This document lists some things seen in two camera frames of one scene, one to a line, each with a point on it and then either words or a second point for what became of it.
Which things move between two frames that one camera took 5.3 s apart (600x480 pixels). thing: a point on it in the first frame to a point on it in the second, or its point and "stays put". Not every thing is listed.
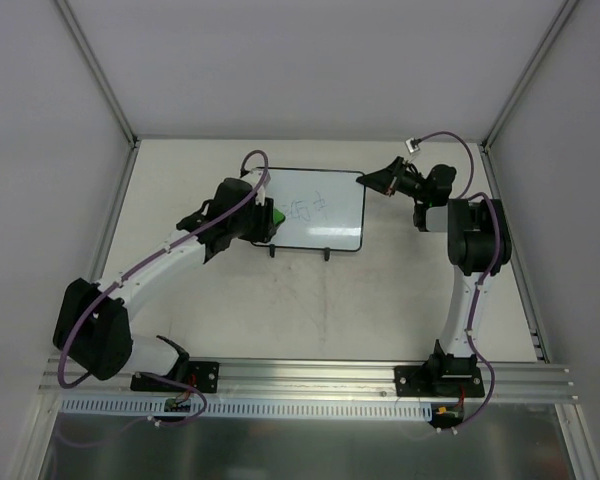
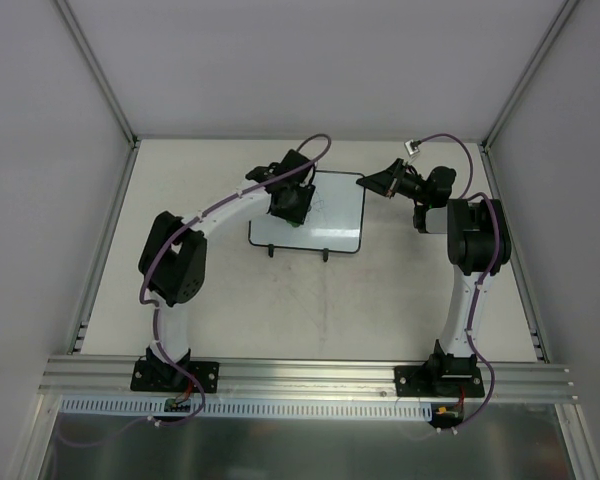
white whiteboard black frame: [324, 209] stays put
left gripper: [262, 223] to [290, 212]
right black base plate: [444, 380] stays put
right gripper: [396, 178] stays put
